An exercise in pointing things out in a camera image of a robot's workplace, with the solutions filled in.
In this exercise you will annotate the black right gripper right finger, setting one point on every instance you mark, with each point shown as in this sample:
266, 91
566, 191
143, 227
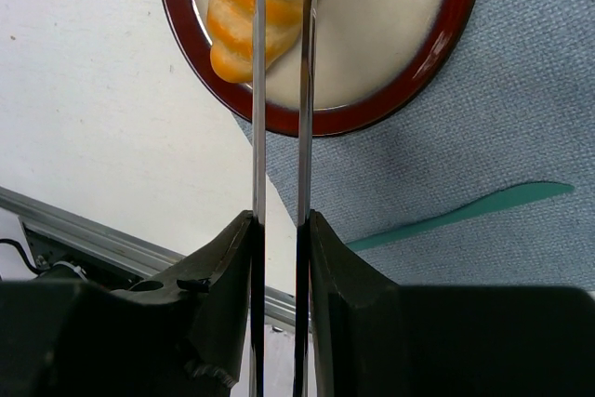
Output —
373, 337

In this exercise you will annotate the metal tongs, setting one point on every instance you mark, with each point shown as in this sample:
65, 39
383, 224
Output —
305, 119

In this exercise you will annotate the teal plastic knife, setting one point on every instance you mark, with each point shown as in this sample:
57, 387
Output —
513, 196

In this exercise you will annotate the round red-rimmed plate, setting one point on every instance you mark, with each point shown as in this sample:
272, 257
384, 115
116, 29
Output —
372, 58

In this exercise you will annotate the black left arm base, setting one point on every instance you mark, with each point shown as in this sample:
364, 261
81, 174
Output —
69, 266

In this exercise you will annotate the blue-grey cloth placemat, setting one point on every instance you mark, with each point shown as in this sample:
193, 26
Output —
514, 104

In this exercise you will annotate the aluminium table edge rail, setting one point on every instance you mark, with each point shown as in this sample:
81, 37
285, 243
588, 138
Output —
93, 234

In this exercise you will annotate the striped bread roll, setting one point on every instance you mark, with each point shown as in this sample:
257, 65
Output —
229, 24

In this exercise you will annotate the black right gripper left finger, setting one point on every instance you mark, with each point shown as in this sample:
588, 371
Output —
180, 332

